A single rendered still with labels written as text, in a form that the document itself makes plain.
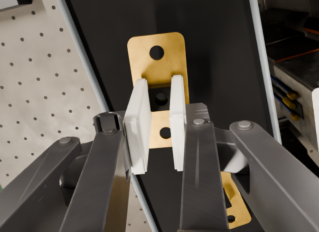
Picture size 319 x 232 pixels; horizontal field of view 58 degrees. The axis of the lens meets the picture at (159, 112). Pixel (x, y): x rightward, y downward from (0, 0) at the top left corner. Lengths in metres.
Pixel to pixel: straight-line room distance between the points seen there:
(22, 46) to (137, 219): 0.59
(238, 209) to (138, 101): 0.18
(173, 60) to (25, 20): 0.60
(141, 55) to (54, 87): 0.59
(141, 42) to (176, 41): 0.02
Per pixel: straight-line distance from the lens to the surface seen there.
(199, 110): 0.15
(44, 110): 0.81
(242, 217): 0.31
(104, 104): 0.24
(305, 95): 0.34
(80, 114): 0.78
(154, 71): 0.20
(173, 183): 0.28
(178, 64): 0.20
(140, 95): 0.16
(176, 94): 0.16
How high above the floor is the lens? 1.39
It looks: 67 degrees down
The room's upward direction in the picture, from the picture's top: 175 degrees counter-clockwise
